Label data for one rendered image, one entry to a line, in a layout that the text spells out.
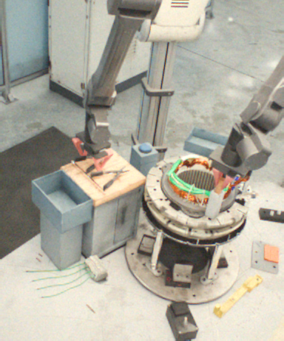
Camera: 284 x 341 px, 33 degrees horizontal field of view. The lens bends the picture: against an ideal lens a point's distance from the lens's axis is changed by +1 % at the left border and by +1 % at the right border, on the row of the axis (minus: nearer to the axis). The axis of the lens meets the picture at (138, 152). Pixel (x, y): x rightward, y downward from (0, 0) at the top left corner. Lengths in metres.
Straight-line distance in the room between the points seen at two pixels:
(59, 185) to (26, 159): 1.74
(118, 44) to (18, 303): 0.82
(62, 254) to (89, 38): 2.27
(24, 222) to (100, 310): 1.41
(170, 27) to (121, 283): 0.84
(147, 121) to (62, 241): 0.60
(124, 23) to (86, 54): 2.52
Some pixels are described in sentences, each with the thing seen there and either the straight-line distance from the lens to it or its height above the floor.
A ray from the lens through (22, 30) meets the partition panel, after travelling 3.81.
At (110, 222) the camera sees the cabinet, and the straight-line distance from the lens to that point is 1.54.
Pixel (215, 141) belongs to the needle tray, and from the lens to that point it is 1.80.
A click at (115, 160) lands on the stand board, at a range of 1.56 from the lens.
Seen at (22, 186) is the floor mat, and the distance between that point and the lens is 3.06.
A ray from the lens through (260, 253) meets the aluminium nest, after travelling 1.76.
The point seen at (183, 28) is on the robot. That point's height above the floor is 1.43.
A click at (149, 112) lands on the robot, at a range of 1.80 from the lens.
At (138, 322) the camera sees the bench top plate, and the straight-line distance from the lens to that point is 1.50.
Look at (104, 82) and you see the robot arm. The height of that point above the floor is 1.41.
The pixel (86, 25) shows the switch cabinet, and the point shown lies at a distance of 3.53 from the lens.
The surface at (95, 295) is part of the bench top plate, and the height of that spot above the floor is 0.78.
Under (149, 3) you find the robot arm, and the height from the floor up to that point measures 1.67.
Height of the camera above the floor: 2.02
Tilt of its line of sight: 36 degrees down
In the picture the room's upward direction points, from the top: 8 degrees clockwise
